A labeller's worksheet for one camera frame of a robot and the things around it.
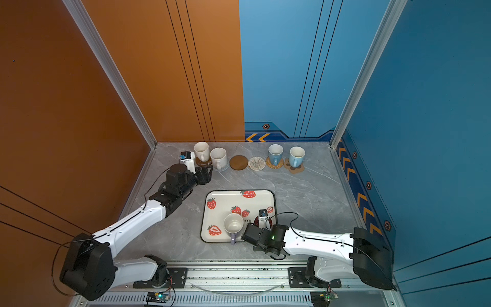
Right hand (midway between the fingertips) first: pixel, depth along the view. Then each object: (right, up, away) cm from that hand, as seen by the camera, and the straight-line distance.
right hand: (257, 242), depth 79 cm
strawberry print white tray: (-20, +12, +14) cm, 27 cm away
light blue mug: (+22, +37, +24) cm, 50 cm away
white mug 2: (-21, +36, +28) cm, 50 cm away
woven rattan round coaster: (+9, +31, +30) cm, 44 cm away
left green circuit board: (-38, -17, -8) cm, 42 cm away
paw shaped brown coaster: (+21, +29, +28) cm, 45 cm away
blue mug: (+11, +39, +28) cm, 49 cm away
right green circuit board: (+24, -17, -8) cm, 31 cm away
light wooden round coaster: (-10, +33, +30) cm, 46 cm away
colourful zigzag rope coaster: (+1, +33, +30) cm, 44 cm away
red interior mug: (0, +10, -5) cm, 12 cm away
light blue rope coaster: (-17, +30, +29) cm, 45 cm away
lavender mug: (-11, +5, +8) cm, 14 cm away
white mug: (-29, +39, +24) cm, 55 cm away
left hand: (-22, +32, +4) cm, 39 cm away
